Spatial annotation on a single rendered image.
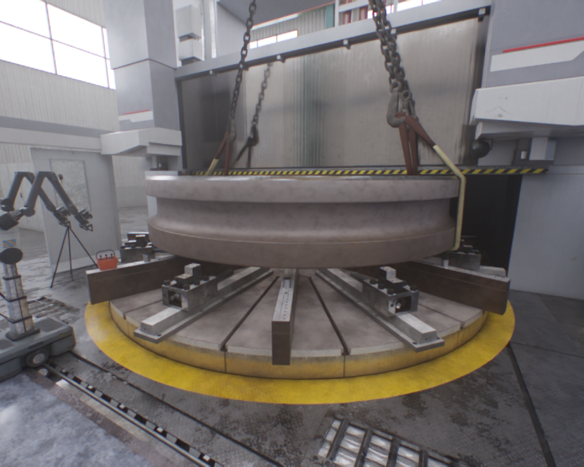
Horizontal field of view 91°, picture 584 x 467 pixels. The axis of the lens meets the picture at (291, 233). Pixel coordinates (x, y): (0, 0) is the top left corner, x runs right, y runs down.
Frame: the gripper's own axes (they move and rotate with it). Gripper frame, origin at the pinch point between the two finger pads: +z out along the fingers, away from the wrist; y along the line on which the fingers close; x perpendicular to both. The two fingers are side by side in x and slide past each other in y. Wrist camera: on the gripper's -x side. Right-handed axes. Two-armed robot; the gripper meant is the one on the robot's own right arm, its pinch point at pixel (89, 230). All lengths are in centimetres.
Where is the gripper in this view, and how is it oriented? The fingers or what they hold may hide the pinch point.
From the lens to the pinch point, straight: 368.1
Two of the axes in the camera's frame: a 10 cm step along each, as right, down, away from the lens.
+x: -4.2, 6.4, -6.5
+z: 2.4, 7.6, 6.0
